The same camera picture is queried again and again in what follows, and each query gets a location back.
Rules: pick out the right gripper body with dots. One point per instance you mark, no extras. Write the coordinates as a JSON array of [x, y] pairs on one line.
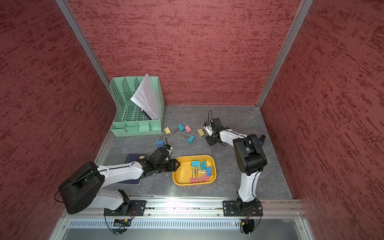
[[212, 139]]

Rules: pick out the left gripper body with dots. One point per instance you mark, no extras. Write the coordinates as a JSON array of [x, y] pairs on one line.
[[166, 166]]

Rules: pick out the yellow binder clip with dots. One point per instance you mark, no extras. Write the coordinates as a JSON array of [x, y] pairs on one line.
[[166, 131], [201, 132]]

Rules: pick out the yellow plastic storage box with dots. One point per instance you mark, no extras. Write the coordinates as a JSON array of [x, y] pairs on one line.
[[182, 176]]

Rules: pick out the pink binder clip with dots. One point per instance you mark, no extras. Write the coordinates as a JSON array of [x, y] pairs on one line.
[[204, 178], [188, 128], [194, 180]]

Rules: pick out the teal white binder clip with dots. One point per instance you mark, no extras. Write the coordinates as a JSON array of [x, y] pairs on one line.
[[196, 165]]

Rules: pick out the pink binder clip back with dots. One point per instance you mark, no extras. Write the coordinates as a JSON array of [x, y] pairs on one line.
[[194, 180]]

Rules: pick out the blue binder clip front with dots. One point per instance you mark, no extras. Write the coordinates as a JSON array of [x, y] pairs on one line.
[[209, 171]]

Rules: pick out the blue binder clip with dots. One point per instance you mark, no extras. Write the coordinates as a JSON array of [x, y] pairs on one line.
[[160, 143], [209, 171]]

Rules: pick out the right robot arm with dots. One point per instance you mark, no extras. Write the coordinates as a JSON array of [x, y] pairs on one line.
[[249, 154]]

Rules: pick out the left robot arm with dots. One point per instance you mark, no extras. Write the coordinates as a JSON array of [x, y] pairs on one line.
[[86, 187]]

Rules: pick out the blue binder clip left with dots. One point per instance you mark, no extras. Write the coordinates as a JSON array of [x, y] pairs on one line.
[[160, 143]]

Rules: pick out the dark blue notebook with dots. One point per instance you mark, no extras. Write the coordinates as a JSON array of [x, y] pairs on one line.
[[130, 159]]

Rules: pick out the green plastic desk organizer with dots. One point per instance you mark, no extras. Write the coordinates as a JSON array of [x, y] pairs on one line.
[[130, 119]]

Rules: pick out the white papers in organizer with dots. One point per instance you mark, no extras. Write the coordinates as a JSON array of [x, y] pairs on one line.
[[147, 98]]

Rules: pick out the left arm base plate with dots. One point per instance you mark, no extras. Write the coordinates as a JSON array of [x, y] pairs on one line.
[[132, 208]]

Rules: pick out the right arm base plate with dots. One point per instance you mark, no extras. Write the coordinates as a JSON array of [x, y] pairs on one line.
[[238, 208]]

